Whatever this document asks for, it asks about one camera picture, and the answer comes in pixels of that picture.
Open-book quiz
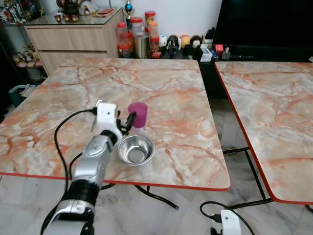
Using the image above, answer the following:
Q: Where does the purple plastic cup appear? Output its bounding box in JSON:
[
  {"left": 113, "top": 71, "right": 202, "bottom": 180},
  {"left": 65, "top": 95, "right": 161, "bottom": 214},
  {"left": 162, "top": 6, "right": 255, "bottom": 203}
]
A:
[{"left": 128, "top": 102, "right": 149, "bottom": 128}]

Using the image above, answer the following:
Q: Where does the stainless steel bowl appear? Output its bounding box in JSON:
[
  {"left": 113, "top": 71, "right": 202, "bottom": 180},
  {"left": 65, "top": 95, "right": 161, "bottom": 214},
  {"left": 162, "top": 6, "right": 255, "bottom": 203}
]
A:
[{"left": 117, "top": 135, "right": 156, "bottom": 166}]

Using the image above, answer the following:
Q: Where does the steel canister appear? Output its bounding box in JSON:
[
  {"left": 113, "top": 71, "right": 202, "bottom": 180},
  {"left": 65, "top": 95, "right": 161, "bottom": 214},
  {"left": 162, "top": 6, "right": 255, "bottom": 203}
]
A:
[{"left": 134, "top": 35, "right": 150, "bottom": 59}]

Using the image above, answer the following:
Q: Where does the small red-lidded snack jar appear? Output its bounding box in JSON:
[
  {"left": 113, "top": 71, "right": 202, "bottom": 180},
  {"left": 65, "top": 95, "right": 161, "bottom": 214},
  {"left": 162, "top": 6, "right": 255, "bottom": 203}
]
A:
[{"left": 116, "top": 22, "right": 134, "bottom": 59}]

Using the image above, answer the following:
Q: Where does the black and white panda figurine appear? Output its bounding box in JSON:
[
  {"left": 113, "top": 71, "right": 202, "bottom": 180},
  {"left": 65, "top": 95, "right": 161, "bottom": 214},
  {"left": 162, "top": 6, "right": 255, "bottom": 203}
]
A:
[{"left": 166, "top": 35, "right": 179, "bottom": 55}]

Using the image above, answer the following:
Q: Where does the light wooden drawer cabinet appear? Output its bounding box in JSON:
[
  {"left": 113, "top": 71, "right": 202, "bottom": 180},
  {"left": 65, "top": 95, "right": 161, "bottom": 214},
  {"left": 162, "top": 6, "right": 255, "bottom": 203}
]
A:
[{"left": 23, "top": 7, "right": 126, "bottom": 75}]

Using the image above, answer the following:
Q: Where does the wide red-lidded clear jar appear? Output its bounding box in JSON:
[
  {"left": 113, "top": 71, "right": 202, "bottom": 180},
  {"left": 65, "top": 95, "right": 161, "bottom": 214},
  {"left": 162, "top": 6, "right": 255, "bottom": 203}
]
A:
[{"left": 131, "top": 17, "right": 148, "bottom": 39}]

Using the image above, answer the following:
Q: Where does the tall red-lidded orange snack jar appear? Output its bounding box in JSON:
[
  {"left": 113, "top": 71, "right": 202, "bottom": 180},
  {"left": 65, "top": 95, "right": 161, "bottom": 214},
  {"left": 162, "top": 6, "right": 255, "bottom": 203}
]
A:
[{"left": 145, "top": 11, "right": 160, "bottom": 53}]

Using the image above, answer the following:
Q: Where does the yellow-headed figurine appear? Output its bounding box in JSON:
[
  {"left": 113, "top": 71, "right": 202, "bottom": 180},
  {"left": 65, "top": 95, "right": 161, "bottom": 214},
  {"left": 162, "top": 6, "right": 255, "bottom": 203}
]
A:
[{"left": 180, "top": 34, "right": 191, "bottom": 50}]

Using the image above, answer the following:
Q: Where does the small white box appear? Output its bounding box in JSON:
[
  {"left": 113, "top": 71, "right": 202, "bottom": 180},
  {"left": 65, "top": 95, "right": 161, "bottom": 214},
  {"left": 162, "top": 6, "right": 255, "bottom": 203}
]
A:
[{"left": 200, "top": 48, "right": 214, "bottom": 62}]

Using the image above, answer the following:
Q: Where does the black round-headed figurine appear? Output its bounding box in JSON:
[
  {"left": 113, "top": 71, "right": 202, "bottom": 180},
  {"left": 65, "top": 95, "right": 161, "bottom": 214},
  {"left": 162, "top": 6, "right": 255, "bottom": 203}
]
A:
[{"left": 190, "top": 35, "right": 204, "bottom": 60}]

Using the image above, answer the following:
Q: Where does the green basket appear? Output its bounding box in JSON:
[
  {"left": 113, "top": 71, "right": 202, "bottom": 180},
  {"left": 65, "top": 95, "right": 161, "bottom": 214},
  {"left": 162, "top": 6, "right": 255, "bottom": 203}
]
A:
[{"left": 8, "top": 84, "right": 37, "bottom": 107}]

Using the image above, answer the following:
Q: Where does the red flat box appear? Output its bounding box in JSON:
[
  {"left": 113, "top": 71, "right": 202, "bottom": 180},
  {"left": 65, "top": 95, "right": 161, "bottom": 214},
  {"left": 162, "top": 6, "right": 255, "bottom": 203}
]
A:
[{"left": 96, "top": 7, "right": 116, "bottom": 16}]

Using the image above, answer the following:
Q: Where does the trophy with blue ball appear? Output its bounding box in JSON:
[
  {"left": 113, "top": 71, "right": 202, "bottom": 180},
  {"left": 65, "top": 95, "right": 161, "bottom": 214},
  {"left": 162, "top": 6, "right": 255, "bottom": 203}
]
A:
[{"left": 124, "top": 0, "right": 134, "bottom": 30}]

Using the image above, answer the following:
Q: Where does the dark teapot ornament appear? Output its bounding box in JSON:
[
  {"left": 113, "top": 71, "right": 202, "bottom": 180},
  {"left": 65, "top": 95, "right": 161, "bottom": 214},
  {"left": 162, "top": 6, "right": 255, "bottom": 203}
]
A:
[{"left": 56, "top": 0, "right": 93, "bottom": 15}]

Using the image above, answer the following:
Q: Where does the black flat television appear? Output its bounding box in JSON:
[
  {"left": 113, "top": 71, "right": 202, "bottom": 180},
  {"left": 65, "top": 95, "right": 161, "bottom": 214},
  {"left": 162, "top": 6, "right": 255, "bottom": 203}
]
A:
[{"left": 212, "top": 0, "right": 313, "bottom": 50}]

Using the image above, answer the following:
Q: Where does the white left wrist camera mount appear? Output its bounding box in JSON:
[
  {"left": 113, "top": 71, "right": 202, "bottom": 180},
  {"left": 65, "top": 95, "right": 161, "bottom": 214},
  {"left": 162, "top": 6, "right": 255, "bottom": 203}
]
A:
[{"left": 95, "top": 101, "right": 123, "bottom": 142}]

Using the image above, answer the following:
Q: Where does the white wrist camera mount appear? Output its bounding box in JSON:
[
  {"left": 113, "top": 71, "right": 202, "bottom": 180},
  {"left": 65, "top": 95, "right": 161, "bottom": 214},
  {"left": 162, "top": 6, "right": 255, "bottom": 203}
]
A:
[
  {"left": 220, "top": 210, "right": 243, "bottom": 235},
  {"left": 95, "top": 101, "right": 123, "bottom": 142}
]

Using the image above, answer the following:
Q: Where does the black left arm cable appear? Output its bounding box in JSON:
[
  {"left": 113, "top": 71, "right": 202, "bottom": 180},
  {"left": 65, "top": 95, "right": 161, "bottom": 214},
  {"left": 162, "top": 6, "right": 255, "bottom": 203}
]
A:
[{"left": 53, "top": 109, "right": 98, "bottom": 197}]

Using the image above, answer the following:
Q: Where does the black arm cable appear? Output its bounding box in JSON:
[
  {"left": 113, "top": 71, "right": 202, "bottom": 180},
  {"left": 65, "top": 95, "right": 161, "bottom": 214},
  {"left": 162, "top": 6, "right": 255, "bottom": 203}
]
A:
[
  {"left": 200, "top": 201, "right": 256, "bottom": 235},
  {"left": 53, "top": 109, "right": 98, "bottom": 197}
]

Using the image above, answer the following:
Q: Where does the black metal table frame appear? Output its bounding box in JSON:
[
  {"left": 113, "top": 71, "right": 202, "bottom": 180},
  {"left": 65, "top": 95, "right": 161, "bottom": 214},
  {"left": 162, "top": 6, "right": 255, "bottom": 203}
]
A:
[
  {"left": 223, "top": 146, "right": 274, "bottom": 210},
  {"left": 64, "top": 180, "right": 179, "bottom": 211}
]

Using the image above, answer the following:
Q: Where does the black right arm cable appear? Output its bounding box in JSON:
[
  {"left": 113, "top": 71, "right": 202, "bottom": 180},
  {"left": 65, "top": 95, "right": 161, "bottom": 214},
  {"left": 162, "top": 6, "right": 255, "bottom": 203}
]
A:
[{"left": 200, "top": 201, "right": 256, "bottom": 235}]

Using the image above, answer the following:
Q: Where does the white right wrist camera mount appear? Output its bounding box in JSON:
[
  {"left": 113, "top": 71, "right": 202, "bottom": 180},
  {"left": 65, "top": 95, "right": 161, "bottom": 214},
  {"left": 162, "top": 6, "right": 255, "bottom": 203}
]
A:
[{"left": 220, "top": 210, "right": 243, "bottom": 235}]

